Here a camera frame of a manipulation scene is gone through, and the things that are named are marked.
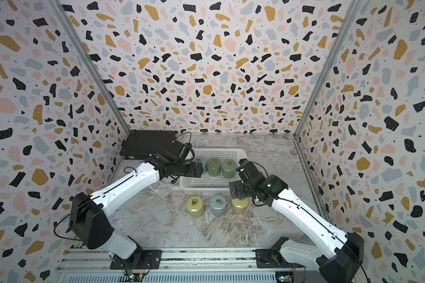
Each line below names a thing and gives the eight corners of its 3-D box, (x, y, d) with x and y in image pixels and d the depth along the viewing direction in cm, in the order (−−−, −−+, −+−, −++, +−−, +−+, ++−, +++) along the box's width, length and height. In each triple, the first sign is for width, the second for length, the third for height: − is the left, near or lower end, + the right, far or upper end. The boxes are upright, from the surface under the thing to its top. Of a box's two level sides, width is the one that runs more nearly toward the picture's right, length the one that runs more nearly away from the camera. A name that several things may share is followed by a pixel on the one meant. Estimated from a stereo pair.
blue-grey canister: (210, 216, 88) (209, 208, 81) (211, 203, 93) (210, 194, 85) (226, 216, 88) (226, 208, 81) (225, 203, 93) (226, 194, 85)
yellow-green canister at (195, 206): (188, 217, 88) (185, 210, 80) (190, 204, 92) (187, 195, 85) (203, 217, 88) (201, 210, 80) (204, 204, 92) (202, 196, 85)
